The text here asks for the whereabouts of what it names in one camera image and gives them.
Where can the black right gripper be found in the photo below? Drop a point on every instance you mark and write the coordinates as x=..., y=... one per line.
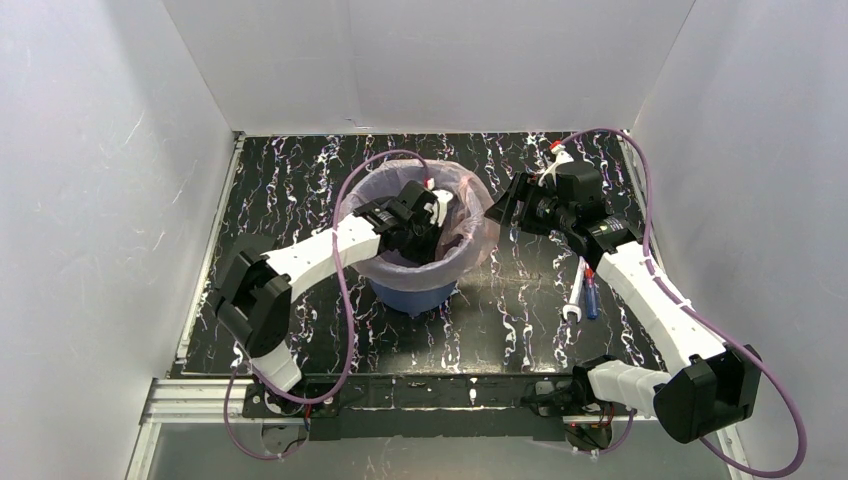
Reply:
x=519, y=204

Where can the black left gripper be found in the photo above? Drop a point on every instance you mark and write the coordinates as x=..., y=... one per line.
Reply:
x=423, y=216

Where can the pink plastic trash bag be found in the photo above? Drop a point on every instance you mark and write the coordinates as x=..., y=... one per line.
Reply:
x=467, y=237

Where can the blue plastic trash bin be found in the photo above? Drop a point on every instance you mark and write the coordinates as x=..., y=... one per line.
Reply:
x=413, y=303

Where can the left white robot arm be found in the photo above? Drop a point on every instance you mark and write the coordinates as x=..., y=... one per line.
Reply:
x=253, y=300

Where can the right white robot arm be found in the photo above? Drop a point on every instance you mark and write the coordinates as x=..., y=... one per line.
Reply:
x=707, y=384

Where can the silver open-end wrench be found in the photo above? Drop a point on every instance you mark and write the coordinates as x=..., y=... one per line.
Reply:
x=572, y=310

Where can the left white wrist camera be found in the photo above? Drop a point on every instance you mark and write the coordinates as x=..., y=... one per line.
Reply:
x=436, y=205

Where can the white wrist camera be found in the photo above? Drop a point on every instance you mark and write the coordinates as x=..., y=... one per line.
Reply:
x=436, y=205
x=556, y=162

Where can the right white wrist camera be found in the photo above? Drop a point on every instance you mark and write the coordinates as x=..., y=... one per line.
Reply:
x=556, y=162

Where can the blue handled screwdriver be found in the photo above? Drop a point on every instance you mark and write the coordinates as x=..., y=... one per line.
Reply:
x=592, y=302

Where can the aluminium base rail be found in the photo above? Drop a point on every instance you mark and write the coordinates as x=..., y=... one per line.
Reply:
x=413, y=427

